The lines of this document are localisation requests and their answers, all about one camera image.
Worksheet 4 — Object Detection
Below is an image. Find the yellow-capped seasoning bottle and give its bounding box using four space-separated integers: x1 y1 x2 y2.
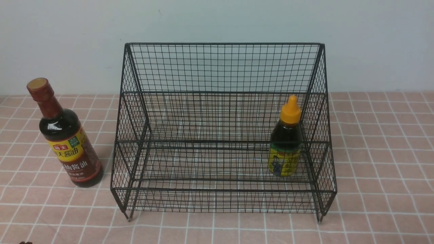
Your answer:
267 95 302 178

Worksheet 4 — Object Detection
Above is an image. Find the dark soy sauce bottle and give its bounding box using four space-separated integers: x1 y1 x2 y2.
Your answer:
26 78 104 187

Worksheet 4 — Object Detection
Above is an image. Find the pink checkered tablecloth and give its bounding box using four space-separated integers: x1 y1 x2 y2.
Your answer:
0 92 434 244

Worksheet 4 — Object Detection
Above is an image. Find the black wire mesh shelf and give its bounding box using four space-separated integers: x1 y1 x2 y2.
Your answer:
110 43 337 222

